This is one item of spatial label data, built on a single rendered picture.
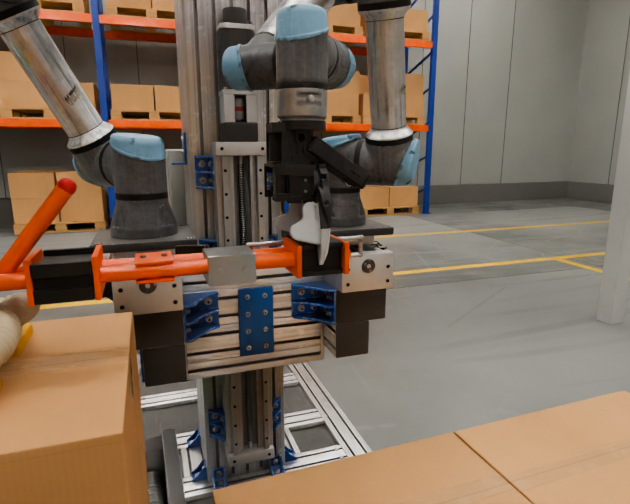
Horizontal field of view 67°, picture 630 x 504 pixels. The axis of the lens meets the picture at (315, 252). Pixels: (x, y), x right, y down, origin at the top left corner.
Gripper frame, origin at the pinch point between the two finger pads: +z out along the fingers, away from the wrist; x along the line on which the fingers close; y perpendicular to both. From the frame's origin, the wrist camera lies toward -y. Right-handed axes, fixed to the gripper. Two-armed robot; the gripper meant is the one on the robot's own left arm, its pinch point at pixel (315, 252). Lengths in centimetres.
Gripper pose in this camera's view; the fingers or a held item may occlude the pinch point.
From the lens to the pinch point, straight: 75.8
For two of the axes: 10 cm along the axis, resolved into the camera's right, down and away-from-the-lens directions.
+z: 0.0, 9.8, 2.1
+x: 3.3, 2.0, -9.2
